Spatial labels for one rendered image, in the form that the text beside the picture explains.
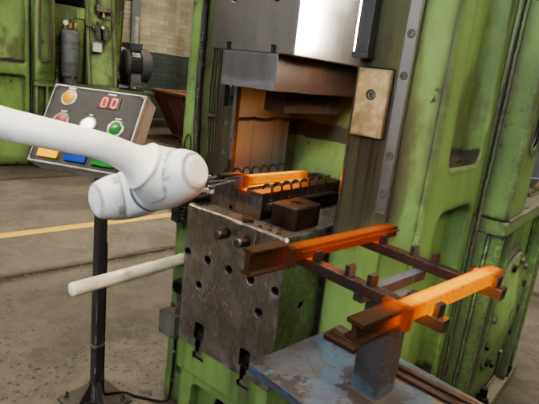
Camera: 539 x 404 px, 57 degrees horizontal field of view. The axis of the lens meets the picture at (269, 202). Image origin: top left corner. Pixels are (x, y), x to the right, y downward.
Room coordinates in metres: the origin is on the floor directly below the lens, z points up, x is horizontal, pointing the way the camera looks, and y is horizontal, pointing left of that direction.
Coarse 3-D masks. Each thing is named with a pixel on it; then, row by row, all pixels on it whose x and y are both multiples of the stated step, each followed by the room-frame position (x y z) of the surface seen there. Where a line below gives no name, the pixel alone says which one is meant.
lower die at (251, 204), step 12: (312, 180) 1.59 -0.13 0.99; (336, 180) 1.64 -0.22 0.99; (228, 192) 1.40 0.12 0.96; (240, 192) 1.37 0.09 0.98; (252, 192) 1.34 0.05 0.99; (264, 192) 1.34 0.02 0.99; (276, 192) 1.37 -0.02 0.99; (288, 192) 1.41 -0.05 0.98; (312, 192) 1.52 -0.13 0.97; (216, 204) 1.43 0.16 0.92; (228, 204) 1.40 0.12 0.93; (240, 204) 1.37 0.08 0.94; (252, 204) 1.34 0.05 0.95; (264, 204) 1.33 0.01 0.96; (324, 204) 1.58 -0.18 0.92; (264, 216) 1.34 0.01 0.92
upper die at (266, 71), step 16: (224, 64) 1.44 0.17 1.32; (240, 64) 1.40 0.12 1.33; (256, 64) 1.36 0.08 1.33; (272, 64) 1.33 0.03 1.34; (288, 64) 1.36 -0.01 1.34; (304, 64) 1.41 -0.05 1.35; (320, 64) 1.47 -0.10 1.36; (336, 64) 1.54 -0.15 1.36; (224, 80) 1.43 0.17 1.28; (240, 80) 1.40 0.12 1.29; (256, 80) 1.36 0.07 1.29; (272, 80) 1.33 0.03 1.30; (288, 80) 1.36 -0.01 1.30; (304, 80) 1.42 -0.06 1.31; (320, 80) 1.48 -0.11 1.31; (336, 80) 1.55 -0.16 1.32; (352, 80) 1.63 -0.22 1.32; (352, 96) 1.64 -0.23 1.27
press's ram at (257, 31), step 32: (224, 0) 1.45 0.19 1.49; (256, 0) 1.38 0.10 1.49; (288, 0) 1.31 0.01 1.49; (320, 0) 1.35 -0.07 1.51; (352, 0) 1.46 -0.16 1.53; (224, 32) 1.45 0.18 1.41; (256, 32) 1.37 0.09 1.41; (288, 32) 1.31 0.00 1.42; (320, 32) 1.37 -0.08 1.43; (352, 32) 1.50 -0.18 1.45; (352, 64) 1.52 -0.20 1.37
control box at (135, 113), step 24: (96, 96) 1.63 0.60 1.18; (120, 96) 1.62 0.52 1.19; (144, 96) 1.61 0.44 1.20; (72, 120) 1.60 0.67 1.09; (96, 120) 1.59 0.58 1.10; (120, 120) 1.57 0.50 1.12; (144, 120) 1.60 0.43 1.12; (48, 168) 1.60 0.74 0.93; (72, 168) 1.52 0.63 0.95; (96, 168) 1.50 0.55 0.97
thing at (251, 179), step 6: (222, 174) 1.29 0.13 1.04; (228, 174) 1.31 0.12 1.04; (234, 174) 1.32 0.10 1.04; (240, 174) 1.34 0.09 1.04; (252, 174) 1.41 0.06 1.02; (258, 174) 1.43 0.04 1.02; (264, 174) 1.44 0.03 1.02; (270, 174) 1.45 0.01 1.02; (276, 174) 1.47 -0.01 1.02; (282, 174) 1.49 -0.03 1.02; (288, 174) 1.51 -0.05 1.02; (294, 174) 1.54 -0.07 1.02; (300, 174) 1.56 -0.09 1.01; (306, 174) 1.59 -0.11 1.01; (246, 180) 1.34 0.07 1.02; (252, 180) 1.38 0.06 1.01; (258, 180) 1.40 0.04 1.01; (264, 180) 1.42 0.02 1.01; (270, 180) 1.44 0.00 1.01; (276, 180) 1.46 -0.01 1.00; (282, 180) 1.49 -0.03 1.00; (246, 186) 1.35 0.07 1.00
